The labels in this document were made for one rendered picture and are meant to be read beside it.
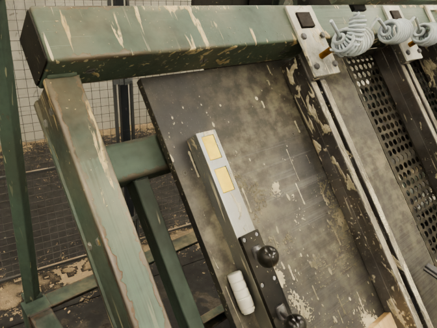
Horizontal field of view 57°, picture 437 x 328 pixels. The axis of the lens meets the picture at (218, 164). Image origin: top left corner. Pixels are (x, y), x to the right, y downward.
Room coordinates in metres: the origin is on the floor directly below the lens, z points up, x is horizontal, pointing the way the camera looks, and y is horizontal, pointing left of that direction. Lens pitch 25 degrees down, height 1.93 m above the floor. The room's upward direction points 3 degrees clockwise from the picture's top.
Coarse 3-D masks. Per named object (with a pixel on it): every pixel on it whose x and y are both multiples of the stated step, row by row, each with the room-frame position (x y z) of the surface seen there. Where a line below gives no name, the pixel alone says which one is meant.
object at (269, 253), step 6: (258, 246) 0.64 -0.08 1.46; (264, 246) 0.56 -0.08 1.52; (270, 246) 0.56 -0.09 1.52; (252, 252) 0.63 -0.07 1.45; (258, 252) 0.55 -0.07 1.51; (264, 252) 0.54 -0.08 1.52; (270, 252) 0.54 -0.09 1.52; (276, 252) 0.55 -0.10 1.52; (258, 258) 0.54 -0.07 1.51; (264, 258) 0.54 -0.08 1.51; (270, 258) 0.54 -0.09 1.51; (276, 258) 0.54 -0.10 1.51; (264, 264) 0.54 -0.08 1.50; (270, 264) 0.53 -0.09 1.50
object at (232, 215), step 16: (192, 144) 0.76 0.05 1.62; (208, 160) 0.73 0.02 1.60; (224, 160) 0.75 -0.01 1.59; (208, 176) 0.72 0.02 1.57; (208, 192) 0.72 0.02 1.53; (224, 208) 0.68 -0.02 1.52; (240, 208) 0.69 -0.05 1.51; (224, 224) 0.68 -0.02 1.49; (240, 224) 0.67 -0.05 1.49; (240, 256) 0.64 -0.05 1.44; (256, 288) 0.60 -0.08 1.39; (256, 304) 0.60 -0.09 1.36
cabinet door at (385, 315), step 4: (384, 312) 0.76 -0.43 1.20; (388, 312) 0.75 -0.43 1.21; (380, 316) 0.74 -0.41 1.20; (384, 316) 0.73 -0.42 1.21; (388, 316) 0.74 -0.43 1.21; (376, 320) 0.73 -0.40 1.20; (380, 320) 0.72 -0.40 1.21; (384, 320) 0.72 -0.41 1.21; (388, 320) 0.73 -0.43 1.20; (392, 320) 0.74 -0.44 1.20; (372, 324) 0.71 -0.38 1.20; (376, 324) 0.71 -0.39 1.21; (380, 324) 0.71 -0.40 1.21; (384, 324) 0.72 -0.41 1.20; (388, 324) 0.72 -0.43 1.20; (392, 324) 0.73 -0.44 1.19
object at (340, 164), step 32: (320, 32) 1.07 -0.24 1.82; (288, 64) 1.05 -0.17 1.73; (320, 64) 1.00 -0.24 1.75; (320, 96) 0.98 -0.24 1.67; (320, 128) 0.96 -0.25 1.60; (352, 160) 0.92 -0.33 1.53; (352, 192) 0.87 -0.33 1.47; (352, 224) 0.86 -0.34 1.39; (384, 224) 0.84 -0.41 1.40; (384, 256) 0.79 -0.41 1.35; (384, 288) 0.77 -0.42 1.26; (416, 288) 0.77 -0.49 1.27; (416, 320) 0.71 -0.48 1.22
